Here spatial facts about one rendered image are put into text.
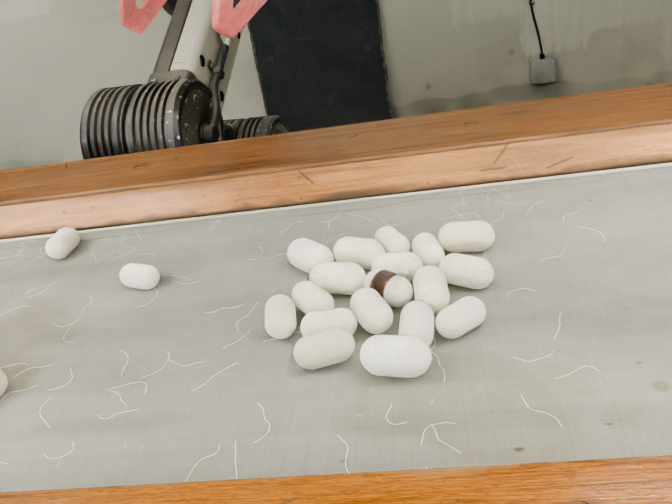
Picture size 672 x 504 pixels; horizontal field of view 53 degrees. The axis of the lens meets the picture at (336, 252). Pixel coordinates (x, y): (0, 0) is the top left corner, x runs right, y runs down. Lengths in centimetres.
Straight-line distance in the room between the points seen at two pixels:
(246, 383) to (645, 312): 22
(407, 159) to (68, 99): 224
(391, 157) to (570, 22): 199
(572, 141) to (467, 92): 195
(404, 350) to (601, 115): 32
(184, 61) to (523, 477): 66
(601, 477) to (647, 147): 34
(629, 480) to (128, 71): 244
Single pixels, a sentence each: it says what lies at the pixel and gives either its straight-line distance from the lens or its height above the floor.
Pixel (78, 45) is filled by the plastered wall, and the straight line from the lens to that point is 265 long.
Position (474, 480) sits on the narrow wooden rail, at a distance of 28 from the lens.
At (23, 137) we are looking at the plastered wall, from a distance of 286.
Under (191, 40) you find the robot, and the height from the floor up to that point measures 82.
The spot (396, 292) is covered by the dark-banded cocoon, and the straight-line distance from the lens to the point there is 40.
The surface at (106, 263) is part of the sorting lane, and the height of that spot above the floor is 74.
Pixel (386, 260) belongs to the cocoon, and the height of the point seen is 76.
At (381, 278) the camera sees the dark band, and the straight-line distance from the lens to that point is 41.
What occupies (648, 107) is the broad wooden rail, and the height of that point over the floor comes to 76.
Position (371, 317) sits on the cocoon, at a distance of 38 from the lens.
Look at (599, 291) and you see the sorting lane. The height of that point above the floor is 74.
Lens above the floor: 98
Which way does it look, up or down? 30 degrees down
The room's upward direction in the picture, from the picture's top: 11 degrees counter-clockwise
